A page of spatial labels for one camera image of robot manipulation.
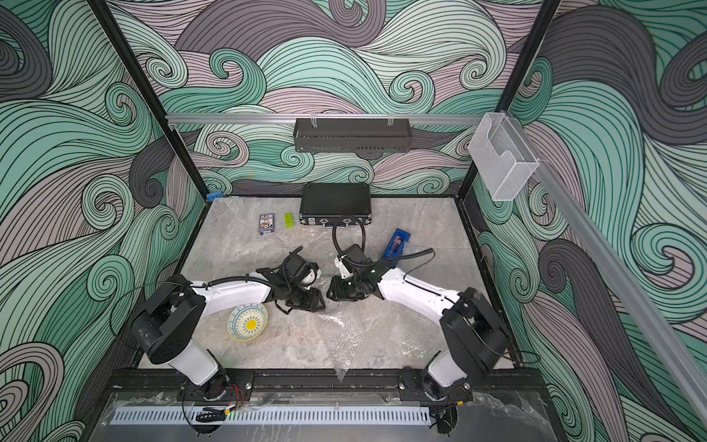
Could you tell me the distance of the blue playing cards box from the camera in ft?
3.58

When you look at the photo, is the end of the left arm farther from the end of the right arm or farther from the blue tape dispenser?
the blue tape dispenser

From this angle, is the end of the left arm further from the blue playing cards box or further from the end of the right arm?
the blue playing cards box

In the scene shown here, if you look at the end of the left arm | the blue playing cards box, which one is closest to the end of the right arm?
the end of the left arm

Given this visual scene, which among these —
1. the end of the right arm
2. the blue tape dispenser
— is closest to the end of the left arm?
the end of the right arm

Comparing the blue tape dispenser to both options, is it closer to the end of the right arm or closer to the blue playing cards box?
the end of the right arm
